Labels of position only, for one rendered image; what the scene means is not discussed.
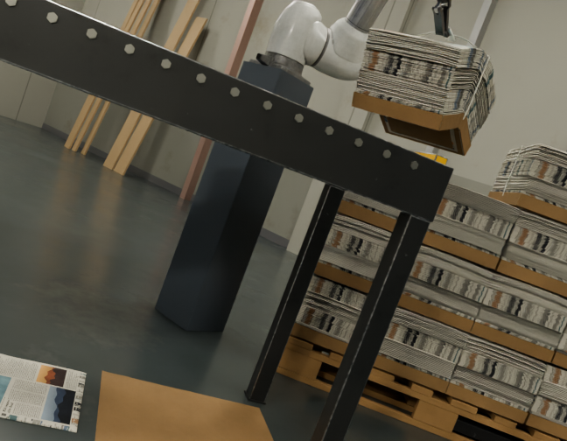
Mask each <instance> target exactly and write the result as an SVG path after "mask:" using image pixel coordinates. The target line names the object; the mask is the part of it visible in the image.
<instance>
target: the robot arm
mask: <svg viewBox="0 0 567 441"><path fill-rule="evenodd" d="M387 2H388V0H356V1H355V3H354V5H353V7H352V9H351V10H350V11H349V13H348V14H347V16H346V17H343V18H341V19H339V20H337V21H336V22H335V23H334V24H333V25H332V26H331V27H330V28H329V29H328V28H326V27H325V26H324V25H323V24H322V23H321V19H322V17H321V14H320V12H319V10H318V9H317V8H316V7H315V6H314V5H313V4H311V3H307V2H304V1H294V2H292V3H291V4H289V5H288V6H287V7H286V8H285V9H284V10H283V11H282V13H281V14H280V15H279V17H278V19H277V21H276V23H275V25H274V27H273V30H272V32H271V34H270V37H269V42H268V45H267V49H266V52H265V54H261V53H258V54H257V55H256V59H249V62H252V63H256V64H260V65H265V66H268V67H275V68H279V69H283V70H284V71H285V72H287V73H288V74H291V75H292V76H294V77H296V78H298V79H299V80H301V81H302V82H304V83H306V84H307V85H309V86H310V85H311V83H310V82H309V81H308V80H307V79H305V78H304V77H303V76H302V72H303V69H304V66H305V65H306V66H310V67H313V68H314V69H316V70H317V71H319V72H321V73H322V74H326V75H328V76H331V77H333V78H335V79H339V80H343V81H357V80H358V77H359V71H360V68H361V67H363V65H362V63H361V62H363V61H362V60H363V59H364V58H363V57H364V56H366V55H363V54H364V52H365V51H364V49H367V48H366V41H371V40H367V39H368V35H370V34H368V33H369V31H370V30H369V28H372V26H373V24H374V23H375V20H376V19H377V18H378V17H379V15H380V13H381V12H382V10H383V8H384V6H385V5H386V3H387ZM446 3H448V4H446ZM451 6H452V0H437V5H436V6H432V11H433V14H434V24H435V33H436V35H440V36H443V37H445V39H446V40H449V41H453V42H455V41H456V39H455V38H454V35H453V33H452V29H451V27H449V26H448V24H449V9H450V8H451Z"/></svg>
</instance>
